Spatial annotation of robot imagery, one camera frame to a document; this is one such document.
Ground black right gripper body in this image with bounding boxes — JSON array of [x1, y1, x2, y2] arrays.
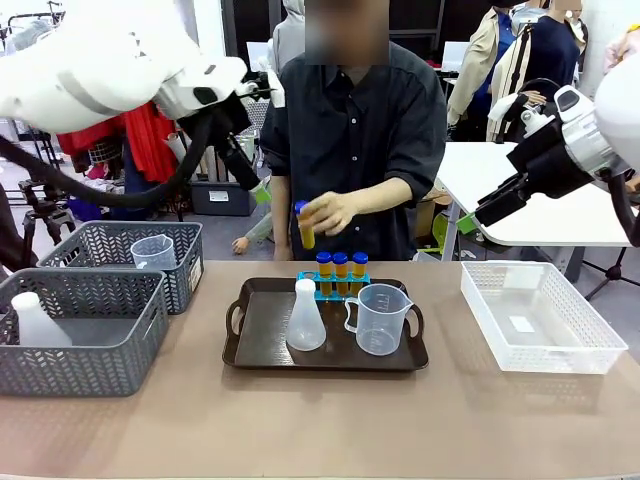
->
[[506, 130, 597, 200]]

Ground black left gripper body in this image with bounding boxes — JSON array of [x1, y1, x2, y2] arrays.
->
[[175, 94, 253, 154]]

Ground yellow tube with blue cap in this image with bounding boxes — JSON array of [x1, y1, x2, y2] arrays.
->
[[332, 251, 350, 297], [349, 250, 370, 296], [315, 250, 334, 297], [293, 199, 317, 250]]

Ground clear plastic measuring cup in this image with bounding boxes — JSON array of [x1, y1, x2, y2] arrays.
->
[[129, 234, 177, 271], [343, 283, 415, 357]]

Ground white conical flask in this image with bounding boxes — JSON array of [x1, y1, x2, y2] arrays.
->
[[284, 278, 328, 353], [10, 291, 74, 348]]

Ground person's right forearm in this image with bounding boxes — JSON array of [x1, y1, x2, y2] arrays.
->
[[270, 174, 294, 262]]

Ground person's left forearm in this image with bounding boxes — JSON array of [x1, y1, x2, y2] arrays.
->
[[357, 177, 416, 211]]

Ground person's left hand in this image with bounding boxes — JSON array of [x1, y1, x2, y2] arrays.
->
[[305, 189, 362, 237]]

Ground white background table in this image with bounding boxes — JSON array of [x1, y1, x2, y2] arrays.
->
[[433, 141, 640, 250]]

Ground dark grey storage bin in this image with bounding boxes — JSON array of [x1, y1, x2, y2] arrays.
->
[[189, 177, 260, 218]]

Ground dotted fabric box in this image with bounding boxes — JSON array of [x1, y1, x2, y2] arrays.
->
[[247, 97, 275, 136]]

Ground slanted grey paper roll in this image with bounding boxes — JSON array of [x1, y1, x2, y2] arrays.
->
[[164, 135, 190, 169]]

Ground green plastic stool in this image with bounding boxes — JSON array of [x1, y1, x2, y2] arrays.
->
[[417, 212, 454, 262]]

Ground child mannequin in green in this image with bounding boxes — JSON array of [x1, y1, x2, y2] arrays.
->
[[231, 174, 275, 255]]

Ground red hanging dress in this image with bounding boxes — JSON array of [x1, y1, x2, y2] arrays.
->
[[122, 102, 180, 186]]

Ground black metal clothes rack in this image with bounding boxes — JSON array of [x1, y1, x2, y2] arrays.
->
[[0, 0, 185, 222]]

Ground brown cardboard box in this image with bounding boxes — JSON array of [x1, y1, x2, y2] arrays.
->
[[416, 192, 451, 242]]

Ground blue hanging garment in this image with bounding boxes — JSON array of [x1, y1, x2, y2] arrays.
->
[[122, 149, 169, 221]]

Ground navy top mannequin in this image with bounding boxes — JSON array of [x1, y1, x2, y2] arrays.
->
[[522, 0, 589, 104]]

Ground grey hoodie mannequin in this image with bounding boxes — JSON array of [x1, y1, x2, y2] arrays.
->
[[271, 0, 307, 76]]

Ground person in dark shirt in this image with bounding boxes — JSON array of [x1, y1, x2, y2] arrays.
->
[[259, 0, 449, 262]]

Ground beige trench coat mannequin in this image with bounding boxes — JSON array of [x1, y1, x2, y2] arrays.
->
[[446, 0, 519, 126]]

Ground pink garment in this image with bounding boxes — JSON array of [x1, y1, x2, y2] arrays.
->
[[603, 27, 640, 74]]

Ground red hanging shirt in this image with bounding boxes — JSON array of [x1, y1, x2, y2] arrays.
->
[[55, 113, 129, 159]]

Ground blue test tube rack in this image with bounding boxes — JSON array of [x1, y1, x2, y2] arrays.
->
[[296, 269, 374, 304]]

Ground white plastic basket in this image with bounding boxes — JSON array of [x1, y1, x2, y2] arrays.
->
[[459, 260, 630, 375]]

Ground dark brown serving tray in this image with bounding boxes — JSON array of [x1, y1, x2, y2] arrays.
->
[[222, 277, 430, 372]]

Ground black tripod with head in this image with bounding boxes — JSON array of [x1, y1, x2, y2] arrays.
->
[[18, 178, 77, 261]]

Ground grey hanging garment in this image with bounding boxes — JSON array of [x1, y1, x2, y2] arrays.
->
[[3, 18, 56, 51]]

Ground large grey plastic basket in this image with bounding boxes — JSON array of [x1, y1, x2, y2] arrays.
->
[[0, 267, 170, 399]]

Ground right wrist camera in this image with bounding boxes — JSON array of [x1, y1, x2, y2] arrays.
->
[[519, 107, 557, 137]]

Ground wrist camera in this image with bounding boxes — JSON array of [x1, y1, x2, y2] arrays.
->
[[234, 69, 279, 104], [519, 107, 557, 137]]

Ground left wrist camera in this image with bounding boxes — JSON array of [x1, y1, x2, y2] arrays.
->
[[234, 69, 279, 104]]

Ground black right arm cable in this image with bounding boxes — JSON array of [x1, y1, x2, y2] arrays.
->
[[598, 167, 640, 249]]

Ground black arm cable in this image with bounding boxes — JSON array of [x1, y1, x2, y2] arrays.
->
[[0, 112, 214, 210], [598, 167, 640, 249]]

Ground cream garment with black strap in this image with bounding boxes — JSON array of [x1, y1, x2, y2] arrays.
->
[[485, 24, 539, 144]]

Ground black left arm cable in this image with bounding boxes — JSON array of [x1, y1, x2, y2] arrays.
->
[[0, 112, 214, 210]]

